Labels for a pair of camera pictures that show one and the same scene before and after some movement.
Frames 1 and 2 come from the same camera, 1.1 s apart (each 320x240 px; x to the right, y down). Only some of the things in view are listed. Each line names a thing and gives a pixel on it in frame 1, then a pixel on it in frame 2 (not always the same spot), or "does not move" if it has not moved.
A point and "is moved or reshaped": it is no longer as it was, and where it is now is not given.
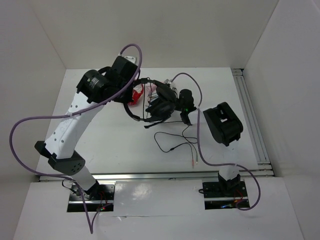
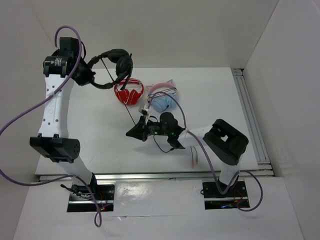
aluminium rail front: (158, 176) does not move
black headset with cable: (153, 102) is moved or reshaped
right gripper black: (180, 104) -> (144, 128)
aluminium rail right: (253, 123) does not move
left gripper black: (127, 98) -> (87, 77)
